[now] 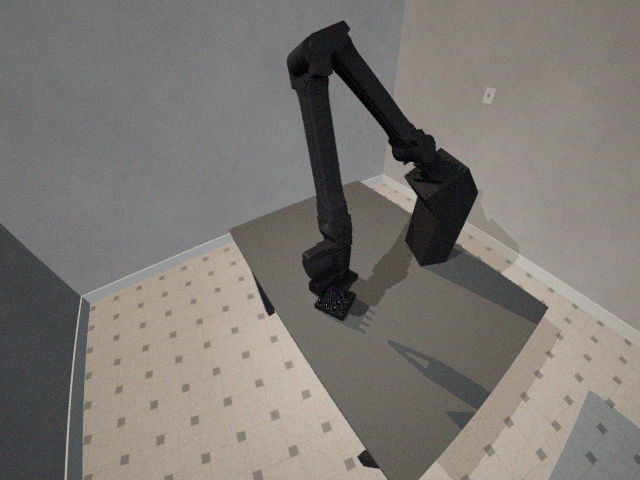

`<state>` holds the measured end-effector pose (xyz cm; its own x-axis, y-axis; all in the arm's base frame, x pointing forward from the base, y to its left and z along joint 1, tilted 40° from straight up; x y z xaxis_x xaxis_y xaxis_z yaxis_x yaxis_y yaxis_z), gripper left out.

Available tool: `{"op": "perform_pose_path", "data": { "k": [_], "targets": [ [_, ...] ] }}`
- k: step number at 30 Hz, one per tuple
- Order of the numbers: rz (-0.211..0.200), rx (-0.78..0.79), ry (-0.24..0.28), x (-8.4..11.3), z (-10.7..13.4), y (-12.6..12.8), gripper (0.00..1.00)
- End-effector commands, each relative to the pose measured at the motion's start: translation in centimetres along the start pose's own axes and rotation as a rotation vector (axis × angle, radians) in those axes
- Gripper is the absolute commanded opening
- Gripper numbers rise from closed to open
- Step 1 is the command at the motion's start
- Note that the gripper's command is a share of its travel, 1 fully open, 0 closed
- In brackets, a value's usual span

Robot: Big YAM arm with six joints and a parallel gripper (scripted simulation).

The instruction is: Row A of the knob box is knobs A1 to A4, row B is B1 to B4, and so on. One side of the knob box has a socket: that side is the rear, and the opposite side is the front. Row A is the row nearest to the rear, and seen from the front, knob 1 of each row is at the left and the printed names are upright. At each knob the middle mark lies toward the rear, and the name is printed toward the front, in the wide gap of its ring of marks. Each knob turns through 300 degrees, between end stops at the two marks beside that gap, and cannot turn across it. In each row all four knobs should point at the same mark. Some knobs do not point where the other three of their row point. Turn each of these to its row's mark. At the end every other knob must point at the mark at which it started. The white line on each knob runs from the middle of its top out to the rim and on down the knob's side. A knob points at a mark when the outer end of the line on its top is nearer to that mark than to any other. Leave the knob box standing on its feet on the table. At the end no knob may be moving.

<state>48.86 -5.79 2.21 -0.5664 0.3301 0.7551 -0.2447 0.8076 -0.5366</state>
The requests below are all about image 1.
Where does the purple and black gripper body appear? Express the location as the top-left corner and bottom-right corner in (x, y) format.
(333, 265), (358, 292)

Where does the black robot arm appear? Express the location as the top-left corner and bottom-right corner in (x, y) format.
(287, 21), (455, 299)

